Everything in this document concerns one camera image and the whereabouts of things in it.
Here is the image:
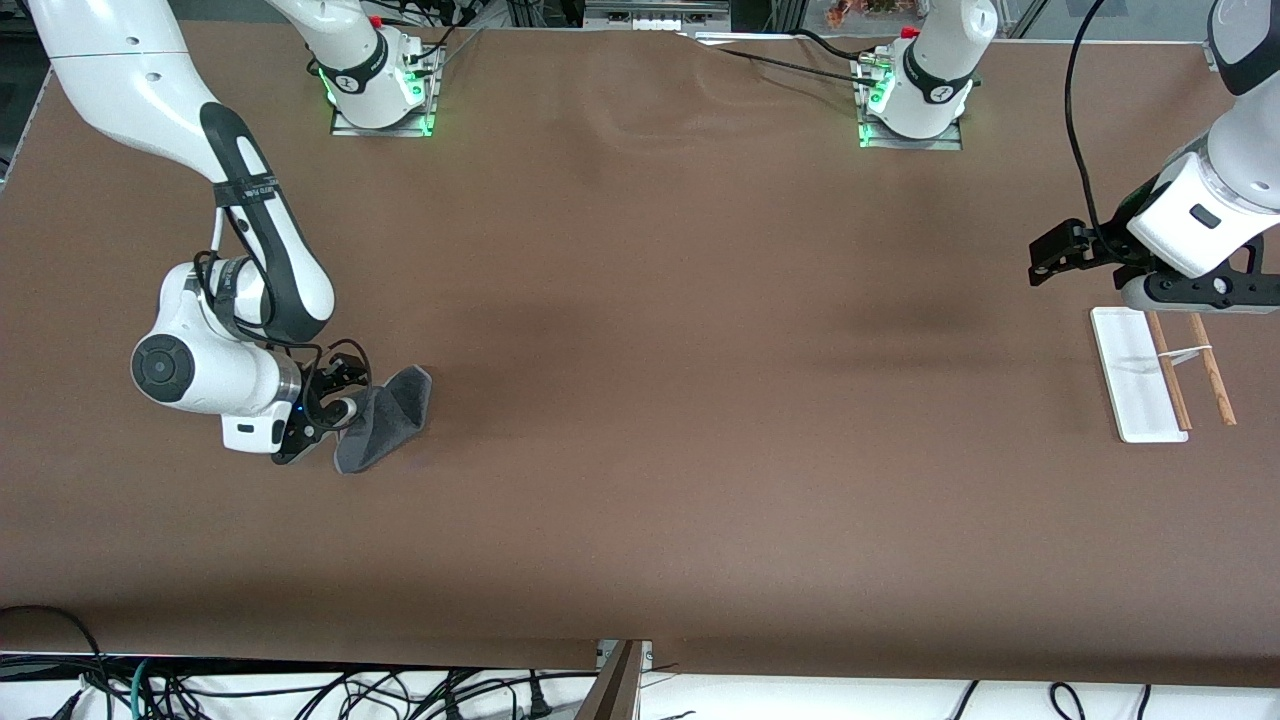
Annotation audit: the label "grey towel with red edge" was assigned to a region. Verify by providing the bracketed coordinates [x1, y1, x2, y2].
[333, 366, 434, 475]

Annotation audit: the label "white rack with wooden rods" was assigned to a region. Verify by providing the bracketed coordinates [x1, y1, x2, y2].
[1090, 306, 1238, 444]

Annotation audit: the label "brown table cover sheet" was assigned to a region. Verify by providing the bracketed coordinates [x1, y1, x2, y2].
[0, 20, 1280, 689]

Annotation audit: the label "orange background object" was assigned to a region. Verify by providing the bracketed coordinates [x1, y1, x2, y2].
[825, 0, 926, 27]

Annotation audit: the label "dark brown support beam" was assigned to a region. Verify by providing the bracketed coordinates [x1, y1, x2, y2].
[578, 640, 643, 720]

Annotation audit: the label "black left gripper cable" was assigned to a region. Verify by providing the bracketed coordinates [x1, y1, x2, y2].
[1063, 0, 1136, 263]

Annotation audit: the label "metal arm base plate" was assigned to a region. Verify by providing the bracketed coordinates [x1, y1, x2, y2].
[858, 58, 964, 151]
[330, 45, 437, 138]

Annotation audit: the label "tangled black floor cables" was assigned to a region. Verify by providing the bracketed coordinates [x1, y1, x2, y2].
[150, 668, 601, 720]

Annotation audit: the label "short black table cable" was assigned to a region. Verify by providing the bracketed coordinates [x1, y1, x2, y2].
[795, 28, 886, 61]

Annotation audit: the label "thick black looping cable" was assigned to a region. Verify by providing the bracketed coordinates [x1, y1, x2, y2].
[0, 605, 109, 720]

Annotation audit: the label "long black table cable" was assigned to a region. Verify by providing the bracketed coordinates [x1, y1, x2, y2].
[690, 35, 881, 89]

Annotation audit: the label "silver metal table bracket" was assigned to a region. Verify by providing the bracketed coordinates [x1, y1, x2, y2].
[596, 640, 654, 673]

